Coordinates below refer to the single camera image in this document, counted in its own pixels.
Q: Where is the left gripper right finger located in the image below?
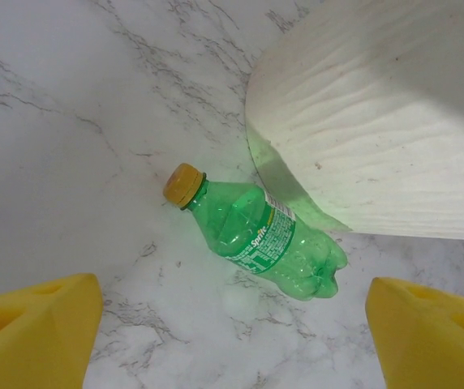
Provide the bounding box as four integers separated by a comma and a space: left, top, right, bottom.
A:
363, 276, 464, 389

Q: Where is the cream plastic waste bin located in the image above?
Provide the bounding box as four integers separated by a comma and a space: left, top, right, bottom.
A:
244, 0, 464, 244

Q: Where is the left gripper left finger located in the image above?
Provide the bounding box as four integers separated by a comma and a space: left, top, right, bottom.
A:
0, 272, 105, 389

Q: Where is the green Sprite bottle yellow cap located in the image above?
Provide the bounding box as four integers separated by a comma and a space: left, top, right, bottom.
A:
161, 161, 350, 302

